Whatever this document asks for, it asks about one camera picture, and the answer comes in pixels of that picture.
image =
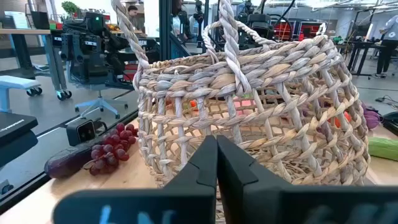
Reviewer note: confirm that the black office chair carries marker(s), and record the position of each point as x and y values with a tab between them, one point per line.
15	130

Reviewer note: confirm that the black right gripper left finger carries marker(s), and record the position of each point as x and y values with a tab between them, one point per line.
186	199

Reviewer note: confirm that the person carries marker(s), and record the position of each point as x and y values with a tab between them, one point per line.
388	46
177	21
133	12

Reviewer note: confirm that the white rolling bench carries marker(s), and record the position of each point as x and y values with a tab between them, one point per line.
15	82

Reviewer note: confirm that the green potted plant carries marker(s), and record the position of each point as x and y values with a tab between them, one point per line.
70	7

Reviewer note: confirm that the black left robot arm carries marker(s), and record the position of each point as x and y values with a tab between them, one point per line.
146	46

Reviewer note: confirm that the office chair white base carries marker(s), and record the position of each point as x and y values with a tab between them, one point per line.
99	104

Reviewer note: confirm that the red grape bunch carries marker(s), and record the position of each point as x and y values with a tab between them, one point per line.
112	149

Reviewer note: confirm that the purple eggplant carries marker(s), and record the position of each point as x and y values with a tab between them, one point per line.
68	161

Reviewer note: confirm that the green lettuce leaf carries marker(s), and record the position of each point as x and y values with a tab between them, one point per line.
384	148

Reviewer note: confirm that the black table clamp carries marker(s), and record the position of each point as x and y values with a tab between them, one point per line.
82	132

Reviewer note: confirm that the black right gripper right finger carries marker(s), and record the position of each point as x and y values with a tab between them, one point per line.
248	199

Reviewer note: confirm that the wooden top desk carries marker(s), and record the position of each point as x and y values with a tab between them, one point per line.
25	31

